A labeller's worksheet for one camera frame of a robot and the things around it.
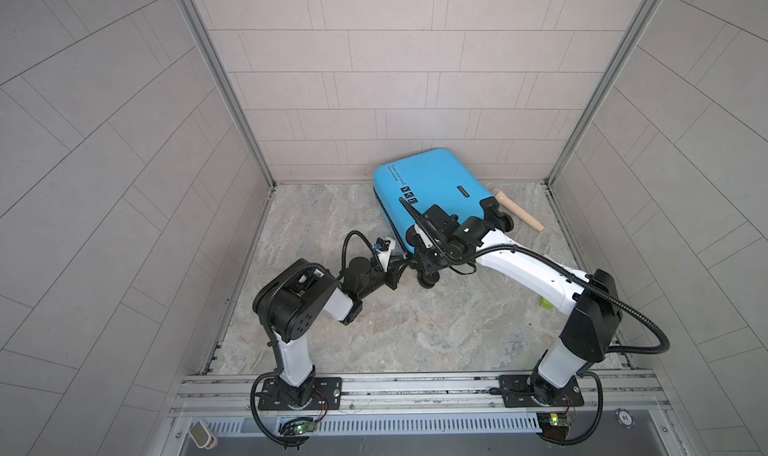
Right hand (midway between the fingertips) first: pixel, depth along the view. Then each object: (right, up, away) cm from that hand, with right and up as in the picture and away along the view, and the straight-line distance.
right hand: (421, 264), depth 80 cm
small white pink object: (-48, -34, -17) cm, 61 cm away
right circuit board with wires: (+30, -35, -12) cm, 48 cm away
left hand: (-2, 0, +8) cm, 8 cm away
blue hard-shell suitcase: (+3, +24, +11) cm, 27 cm away
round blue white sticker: (+46, -33, -12) cm, 58 cm away
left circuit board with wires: (-28, -33, -15) cm, 45 cm away
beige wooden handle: (+36, +15, +26) cm, 47 cm away
